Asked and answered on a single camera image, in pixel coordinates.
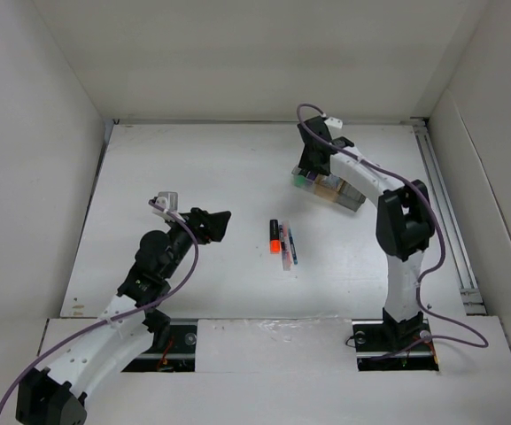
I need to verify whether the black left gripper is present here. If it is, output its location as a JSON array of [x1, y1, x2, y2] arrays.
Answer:
[[160, 208, 228, 279]]

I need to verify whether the green highlighter marker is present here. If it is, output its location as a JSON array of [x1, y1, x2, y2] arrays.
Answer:
[[293, 174, 306, 187]]

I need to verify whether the orange highlighter marker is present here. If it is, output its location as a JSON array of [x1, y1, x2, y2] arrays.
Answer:
[[269, 219, 281, 254]]

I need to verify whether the teal pen clear cap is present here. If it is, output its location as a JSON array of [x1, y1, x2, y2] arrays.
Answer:
[[284, 220, 298, 266]]

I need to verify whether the purple highlighter marker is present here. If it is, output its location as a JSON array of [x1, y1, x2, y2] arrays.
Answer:
[[306, 171, 318, 183]]

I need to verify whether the clear jar of paper clips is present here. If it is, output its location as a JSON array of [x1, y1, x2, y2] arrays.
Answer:
[[323, 174, 342, 191]]

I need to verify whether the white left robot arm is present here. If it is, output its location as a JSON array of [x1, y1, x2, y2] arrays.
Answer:
[[15, 205, 231, 424]]

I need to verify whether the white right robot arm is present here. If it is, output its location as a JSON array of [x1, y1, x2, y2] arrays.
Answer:
[[298, 116, 435, 353]]

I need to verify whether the clear plastic bin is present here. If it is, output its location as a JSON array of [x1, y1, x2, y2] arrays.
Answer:
[[291, 166, 318, 192]]

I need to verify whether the amber plastic bin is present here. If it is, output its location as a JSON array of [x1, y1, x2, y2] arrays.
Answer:
[[314, 174, 337, 203]]

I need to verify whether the grey smoked plastic bin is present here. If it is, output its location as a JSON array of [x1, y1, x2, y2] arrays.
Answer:
[[336, 180, 366, 212]]

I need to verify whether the pink pen clear cap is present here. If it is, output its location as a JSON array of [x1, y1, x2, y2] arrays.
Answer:
[[281, 221, 291, 271]]

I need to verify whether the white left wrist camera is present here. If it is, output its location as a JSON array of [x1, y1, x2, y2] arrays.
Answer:
[[150, 191, 180, 220]]

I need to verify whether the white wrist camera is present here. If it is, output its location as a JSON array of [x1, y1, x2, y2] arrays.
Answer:
[[322, 115, 343, 130], [150, 191, 180, 220]]

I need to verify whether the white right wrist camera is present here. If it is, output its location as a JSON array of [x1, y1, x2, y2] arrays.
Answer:
[[322, 115, 343, 130]]

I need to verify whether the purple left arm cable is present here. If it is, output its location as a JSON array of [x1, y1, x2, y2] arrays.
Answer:
[[0, 198, 201, 425]]

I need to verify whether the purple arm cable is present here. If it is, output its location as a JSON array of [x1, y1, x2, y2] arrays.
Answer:
[[296, 103, 490, 360], [0, 198, 201, 425]]

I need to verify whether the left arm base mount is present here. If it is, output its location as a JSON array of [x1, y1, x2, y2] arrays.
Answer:
[[123, 321, 197, 373]]

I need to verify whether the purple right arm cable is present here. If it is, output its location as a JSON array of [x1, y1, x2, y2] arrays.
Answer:
[[296, 103, 490, 360]]

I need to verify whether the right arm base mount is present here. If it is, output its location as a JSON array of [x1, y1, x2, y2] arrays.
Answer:
[[345, 320, 439, 372]]

